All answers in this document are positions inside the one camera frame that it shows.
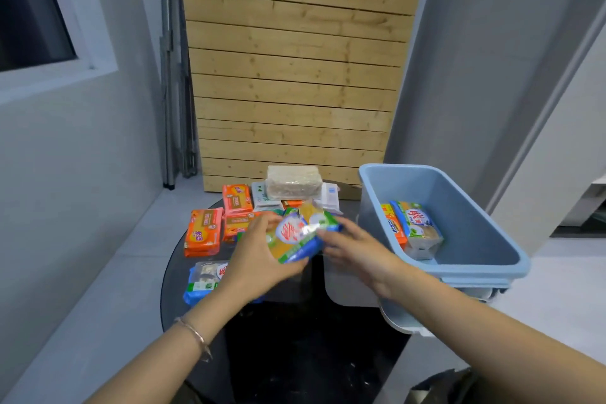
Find blue green noodle packet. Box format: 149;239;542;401
390;200;445;261

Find person's left forearm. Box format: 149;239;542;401
86;284;240;404

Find person's right hand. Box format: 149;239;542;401
317;217;406;301

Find white furniture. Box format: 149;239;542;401
561;174;606;229

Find large orange snack packet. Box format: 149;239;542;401
183;208;224;258

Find person's left hand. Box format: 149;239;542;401
222;212;309;306

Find person's right forearm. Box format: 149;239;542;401
379;270;606;404

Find thin silver bracelet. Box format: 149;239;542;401
173;317;214;363

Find folded grey metal frame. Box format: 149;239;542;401
158;0;200;191

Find wooden slat panel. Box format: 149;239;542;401
176;0;432;201

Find blue packet with clear window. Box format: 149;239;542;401
183;260;229;307

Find blue plastic bin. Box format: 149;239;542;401
358;163;531;289

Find clear packet of noodles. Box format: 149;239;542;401
264;165;324;200

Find blue yellow noodle packet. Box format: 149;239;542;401
265;202;342;265

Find white plastic bin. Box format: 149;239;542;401
323;251;511;338

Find orange packet with blue edge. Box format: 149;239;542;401
381;203;408;248

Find window with white frame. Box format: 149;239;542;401
0;0;119;104

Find white green packet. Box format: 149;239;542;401
250;181;286;213

